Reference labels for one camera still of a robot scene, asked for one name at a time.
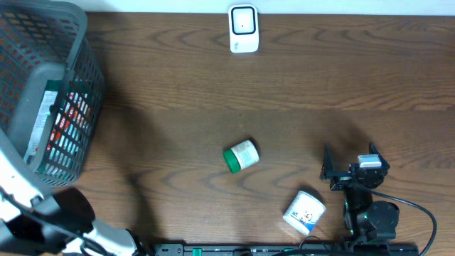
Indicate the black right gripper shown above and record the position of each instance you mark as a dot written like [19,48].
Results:
[328,166]

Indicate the white blue labelled jar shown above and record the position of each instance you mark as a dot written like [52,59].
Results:
[304,212]

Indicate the green lid white jar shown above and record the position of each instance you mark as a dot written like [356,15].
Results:
[241,156]

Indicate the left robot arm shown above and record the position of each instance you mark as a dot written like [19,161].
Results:
[35,219]

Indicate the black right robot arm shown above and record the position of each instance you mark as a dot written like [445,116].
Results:
[368,221]

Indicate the white barcode scanner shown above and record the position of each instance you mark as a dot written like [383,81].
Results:
[243,28]

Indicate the grey plastic mesh basket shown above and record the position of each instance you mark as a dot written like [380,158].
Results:
[51,87]

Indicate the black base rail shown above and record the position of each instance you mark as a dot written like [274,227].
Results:
[309,249]

